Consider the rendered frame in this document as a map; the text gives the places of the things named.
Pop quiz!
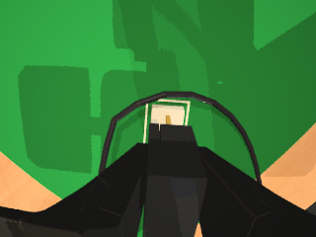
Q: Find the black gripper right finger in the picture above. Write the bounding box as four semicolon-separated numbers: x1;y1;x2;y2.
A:
198;147;316;237

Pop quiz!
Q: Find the green circuit board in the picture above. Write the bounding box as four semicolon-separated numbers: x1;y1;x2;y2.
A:
0;0;316;200

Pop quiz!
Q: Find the black cable with plug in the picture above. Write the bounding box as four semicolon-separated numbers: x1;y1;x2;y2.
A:
98;91;264;237

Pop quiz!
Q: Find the black cooling fan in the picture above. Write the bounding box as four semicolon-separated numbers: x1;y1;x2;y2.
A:
305;201;316;214

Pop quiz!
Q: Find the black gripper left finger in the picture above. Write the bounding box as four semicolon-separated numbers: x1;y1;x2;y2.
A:
0;143;149;237

